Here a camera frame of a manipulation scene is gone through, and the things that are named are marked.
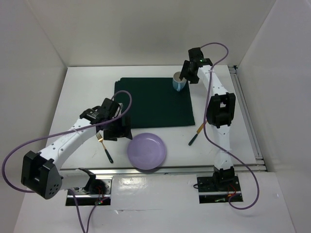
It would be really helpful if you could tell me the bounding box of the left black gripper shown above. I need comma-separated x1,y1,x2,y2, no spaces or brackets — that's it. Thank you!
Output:
103,115,132,141

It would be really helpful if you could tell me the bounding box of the light blue mug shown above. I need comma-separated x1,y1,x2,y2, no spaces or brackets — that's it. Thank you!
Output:
173,72,187,92

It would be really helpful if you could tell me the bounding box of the purple plate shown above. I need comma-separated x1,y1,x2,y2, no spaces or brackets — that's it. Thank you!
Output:
127,133,167,170

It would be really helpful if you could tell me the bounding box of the dark green cloth napkin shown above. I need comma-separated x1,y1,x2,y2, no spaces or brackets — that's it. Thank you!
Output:
114,77,195,129

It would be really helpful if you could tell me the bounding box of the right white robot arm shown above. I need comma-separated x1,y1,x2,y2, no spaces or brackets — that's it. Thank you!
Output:
181,47,236,190

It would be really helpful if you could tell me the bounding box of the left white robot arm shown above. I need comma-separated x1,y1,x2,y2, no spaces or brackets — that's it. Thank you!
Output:
21,98,133,200

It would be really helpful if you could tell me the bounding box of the gold fork black handle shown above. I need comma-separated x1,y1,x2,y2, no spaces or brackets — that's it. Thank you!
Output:
96,132,114,164

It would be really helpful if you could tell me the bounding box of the gold knife black handle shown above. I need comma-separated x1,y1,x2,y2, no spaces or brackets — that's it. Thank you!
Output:
188,123,205,146

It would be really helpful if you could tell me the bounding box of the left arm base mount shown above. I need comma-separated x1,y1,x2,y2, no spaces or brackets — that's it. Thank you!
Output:
62,175,112,206

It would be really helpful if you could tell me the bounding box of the aluminium rail frame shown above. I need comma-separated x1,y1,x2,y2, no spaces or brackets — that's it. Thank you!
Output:
38,65,268,176

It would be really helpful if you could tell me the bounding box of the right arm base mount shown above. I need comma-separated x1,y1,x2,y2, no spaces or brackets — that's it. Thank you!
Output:
193,176,243,204

